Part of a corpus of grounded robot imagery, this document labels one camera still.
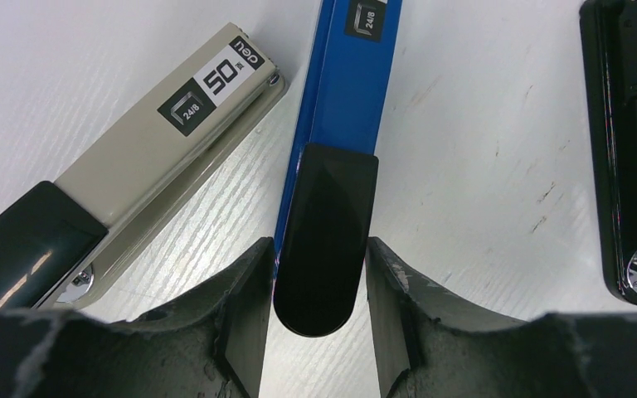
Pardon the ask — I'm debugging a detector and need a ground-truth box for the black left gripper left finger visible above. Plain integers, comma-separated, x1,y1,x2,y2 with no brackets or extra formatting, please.
0,237,275,397

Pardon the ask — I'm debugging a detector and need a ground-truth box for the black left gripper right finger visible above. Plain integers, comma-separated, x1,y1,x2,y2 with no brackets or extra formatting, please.
366,237,637,397

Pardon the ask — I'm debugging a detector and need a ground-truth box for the blue stapler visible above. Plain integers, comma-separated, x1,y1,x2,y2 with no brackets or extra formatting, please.
273,0,401,337

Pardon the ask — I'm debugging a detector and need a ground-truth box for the beige stapler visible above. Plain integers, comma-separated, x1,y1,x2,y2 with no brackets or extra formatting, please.
0,22,287,312

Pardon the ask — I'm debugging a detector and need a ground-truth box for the black stapler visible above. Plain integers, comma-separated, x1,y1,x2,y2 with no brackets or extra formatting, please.
579,1,637,306

